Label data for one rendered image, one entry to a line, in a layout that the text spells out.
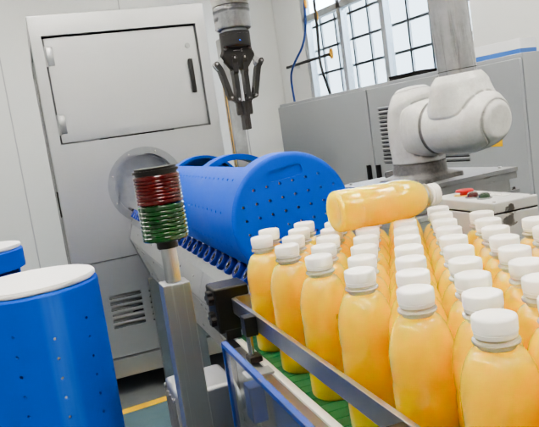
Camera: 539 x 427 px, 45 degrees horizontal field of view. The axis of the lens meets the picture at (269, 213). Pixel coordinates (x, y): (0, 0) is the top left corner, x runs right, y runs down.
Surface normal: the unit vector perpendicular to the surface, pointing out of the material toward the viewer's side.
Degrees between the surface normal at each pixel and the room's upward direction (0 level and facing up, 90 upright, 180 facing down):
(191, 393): 90
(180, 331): 90
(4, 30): 90
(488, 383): 74
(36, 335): 90
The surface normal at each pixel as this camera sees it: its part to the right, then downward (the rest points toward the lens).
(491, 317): -0.14, -0.98
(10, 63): 0.44, 0.05
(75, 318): 0.78, -0.04
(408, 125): -0.85, 0.09
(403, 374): -0.71, 0.19
